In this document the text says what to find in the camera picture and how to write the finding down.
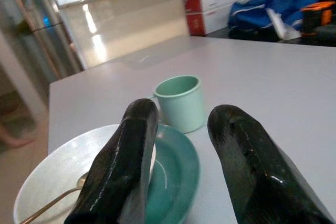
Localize teal round plate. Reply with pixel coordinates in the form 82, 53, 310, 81
144, 124, 202, 224

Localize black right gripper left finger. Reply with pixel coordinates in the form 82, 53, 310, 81
64, 98, 160, 224

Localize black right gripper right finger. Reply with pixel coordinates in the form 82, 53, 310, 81
207, 104, 335, 224

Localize orange black device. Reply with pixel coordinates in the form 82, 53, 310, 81
301, 1, 336, 36

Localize white strap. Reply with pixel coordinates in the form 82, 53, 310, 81
266, 7, 302, 40

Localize metal spoon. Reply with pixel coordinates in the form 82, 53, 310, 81
19, 173, 90, 224

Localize mint green cup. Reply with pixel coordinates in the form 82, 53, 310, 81
151, 75, 205, 134

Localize blue bag with white stripes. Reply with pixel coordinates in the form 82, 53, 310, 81
227, 0, 320, 32

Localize white round plate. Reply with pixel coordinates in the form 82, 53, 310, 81
13, 124, 157, 224

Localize stainless steel fridge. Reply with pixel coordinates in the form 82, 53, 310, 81
10, 0, 85, 78

